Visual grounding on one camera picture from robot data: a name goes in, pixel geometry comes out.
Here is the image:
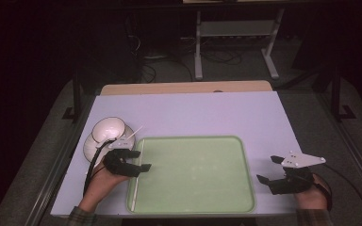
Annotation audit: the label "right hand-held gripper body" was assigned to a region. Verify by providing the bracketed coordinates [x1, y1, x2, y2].
[268, 151, 327, 196]

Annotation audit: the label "person's right hand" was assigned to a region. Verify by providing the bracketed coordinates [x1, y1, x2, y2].
[293, 173, 332, 211]

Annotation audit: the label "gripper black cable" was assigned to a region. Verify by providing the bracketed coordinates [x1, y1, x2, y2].
[82, 138, 116, 197]
[314, 163, 362, 226]

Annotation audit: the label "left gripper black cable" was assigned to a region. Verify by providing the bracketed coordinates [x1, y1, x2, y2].
[82, 138, 116, 197]

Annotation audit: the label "aluminium rail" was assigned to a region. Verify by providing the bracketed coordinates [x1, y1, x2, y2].
[316, 93, 362, 202]
[24, 93, 96, 226]

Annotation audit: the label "white ceramic bowl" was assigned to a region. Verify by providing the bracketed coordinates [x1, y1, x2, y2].
[90, 116, 126, 144]

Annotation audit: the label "white metal desk frame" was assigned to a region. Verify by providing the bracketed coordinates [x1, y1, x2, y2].
[193, 8, 286, 81]

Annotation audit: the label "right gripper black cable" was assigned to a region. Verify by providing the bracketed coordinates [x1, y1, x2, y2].
[314, 163, 362, 226]

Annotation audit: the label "black floor cables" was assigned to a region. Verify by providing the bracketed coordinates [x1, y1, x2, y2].
[138, 50, 243, 85]

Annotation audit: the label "wooden table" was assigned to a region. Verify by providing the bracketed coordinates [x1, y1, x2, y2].
[99, 80, 273, 96]

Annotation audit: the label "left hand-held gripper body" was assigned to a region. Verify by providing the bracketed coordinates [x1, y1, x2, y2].
[102, 137, 143, 179]

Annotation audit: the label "green plastic tray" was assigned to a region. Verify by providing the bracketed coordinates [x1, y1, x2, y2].
[125, 135, 257, 215]

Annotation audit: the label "white work board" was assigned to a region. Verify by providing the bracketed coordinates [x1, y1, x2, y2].
[50, 90, 300, 218]

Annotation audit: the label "black metal stand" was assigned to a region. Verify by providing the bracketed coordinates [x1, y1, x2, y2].
[61, 73, 85, 124]
[330, 66, 357, 122]

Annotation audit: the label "white ceramic plate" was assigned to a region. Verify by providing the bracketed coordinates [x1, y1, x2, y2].
[83, 123, 137, 168]

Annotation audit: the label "person's left hand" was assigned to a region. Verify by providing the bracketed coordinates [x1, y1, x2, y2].
[78, 164, 130, 213]

